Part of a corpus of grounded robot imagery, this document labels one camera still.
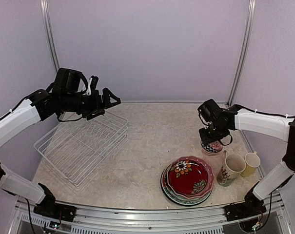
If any blue white patterned bowl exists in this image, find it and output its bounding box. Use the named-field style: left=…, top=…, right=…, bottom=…
left=201, top=141, right=223, bottom=154

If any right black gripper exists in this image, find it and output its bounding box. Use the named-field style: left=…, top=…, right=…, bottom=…
left=199, top=121, right=227, bottom=145

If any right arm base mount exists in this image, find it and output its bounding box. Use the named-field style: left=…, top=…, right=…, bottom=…
left=223, top=190, right=267, bottom=221

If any black rimmed plate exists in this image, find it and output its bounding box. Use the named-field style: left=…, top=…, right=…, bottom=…
left=160, top=171, right=211, bottom=207

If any red teal patterned plate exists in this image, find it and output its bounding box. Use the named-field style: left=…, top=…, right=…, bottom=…
left=160, top=175, right=212, bottom=206

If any white wire dish rack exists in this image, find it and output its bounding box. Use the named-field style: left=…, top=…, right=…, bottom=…
left=34, top=112, right=128, bottom=187

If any aluminium frame post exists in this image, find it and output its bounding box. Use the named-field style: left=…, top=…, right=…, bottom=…
left=40, top=0, right=60, bottom=72
left=227, top=0, right=256, bottom=106

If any right aluminium frame post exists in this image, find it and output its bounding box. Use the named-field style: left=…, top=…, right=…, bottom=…
left=227, top=0, right=256, bottom=106

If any floral green mug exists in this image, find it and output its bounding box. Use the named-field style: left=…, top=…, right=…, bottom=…
left=216, top=150, right=246, bottom=187

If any light green flower plate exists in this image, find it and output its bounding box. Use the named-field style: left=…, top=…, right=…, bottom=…
left=160, top=181, right=211, bottom=201

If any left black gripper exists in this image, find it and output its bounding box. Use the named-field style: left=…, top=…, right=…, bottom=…
left=61, top=87, right=121, bottom=120

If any left aluminium frame post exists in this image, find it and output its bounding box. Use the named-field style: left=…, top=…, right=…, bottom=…
left=40, top=0, right=60, bottom=72

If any white red patterned cup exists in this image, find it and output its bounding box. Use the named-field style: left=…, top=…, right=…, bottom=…
left=201, top=147, right=223, bottom=156

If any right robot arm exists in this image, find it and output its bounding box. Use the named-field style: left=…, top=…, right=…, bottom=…
left=197, top=99, right=295, bottom=216

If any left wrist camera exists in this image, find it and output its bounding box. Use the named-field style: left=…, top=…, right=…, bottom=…
left=86, top=76, right=99, bottom=96

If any yellow ceramic mug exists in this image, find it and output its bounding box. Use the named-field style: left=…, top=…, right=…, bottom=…
left=240, top=152, right=261, bottom=177

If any front aluminium rail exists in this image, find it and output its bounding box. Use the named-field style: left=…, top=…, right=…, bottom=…
left=8, top=193, right=293, bottom=234

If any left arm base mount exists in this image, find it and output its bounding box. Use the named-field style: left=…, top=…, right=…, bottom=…
left=34, top=183, right=77, bottom=222

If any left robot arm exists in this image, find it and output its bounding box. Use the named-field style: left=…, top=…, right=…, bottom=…
left=0, top=68, right=121, bottom=217

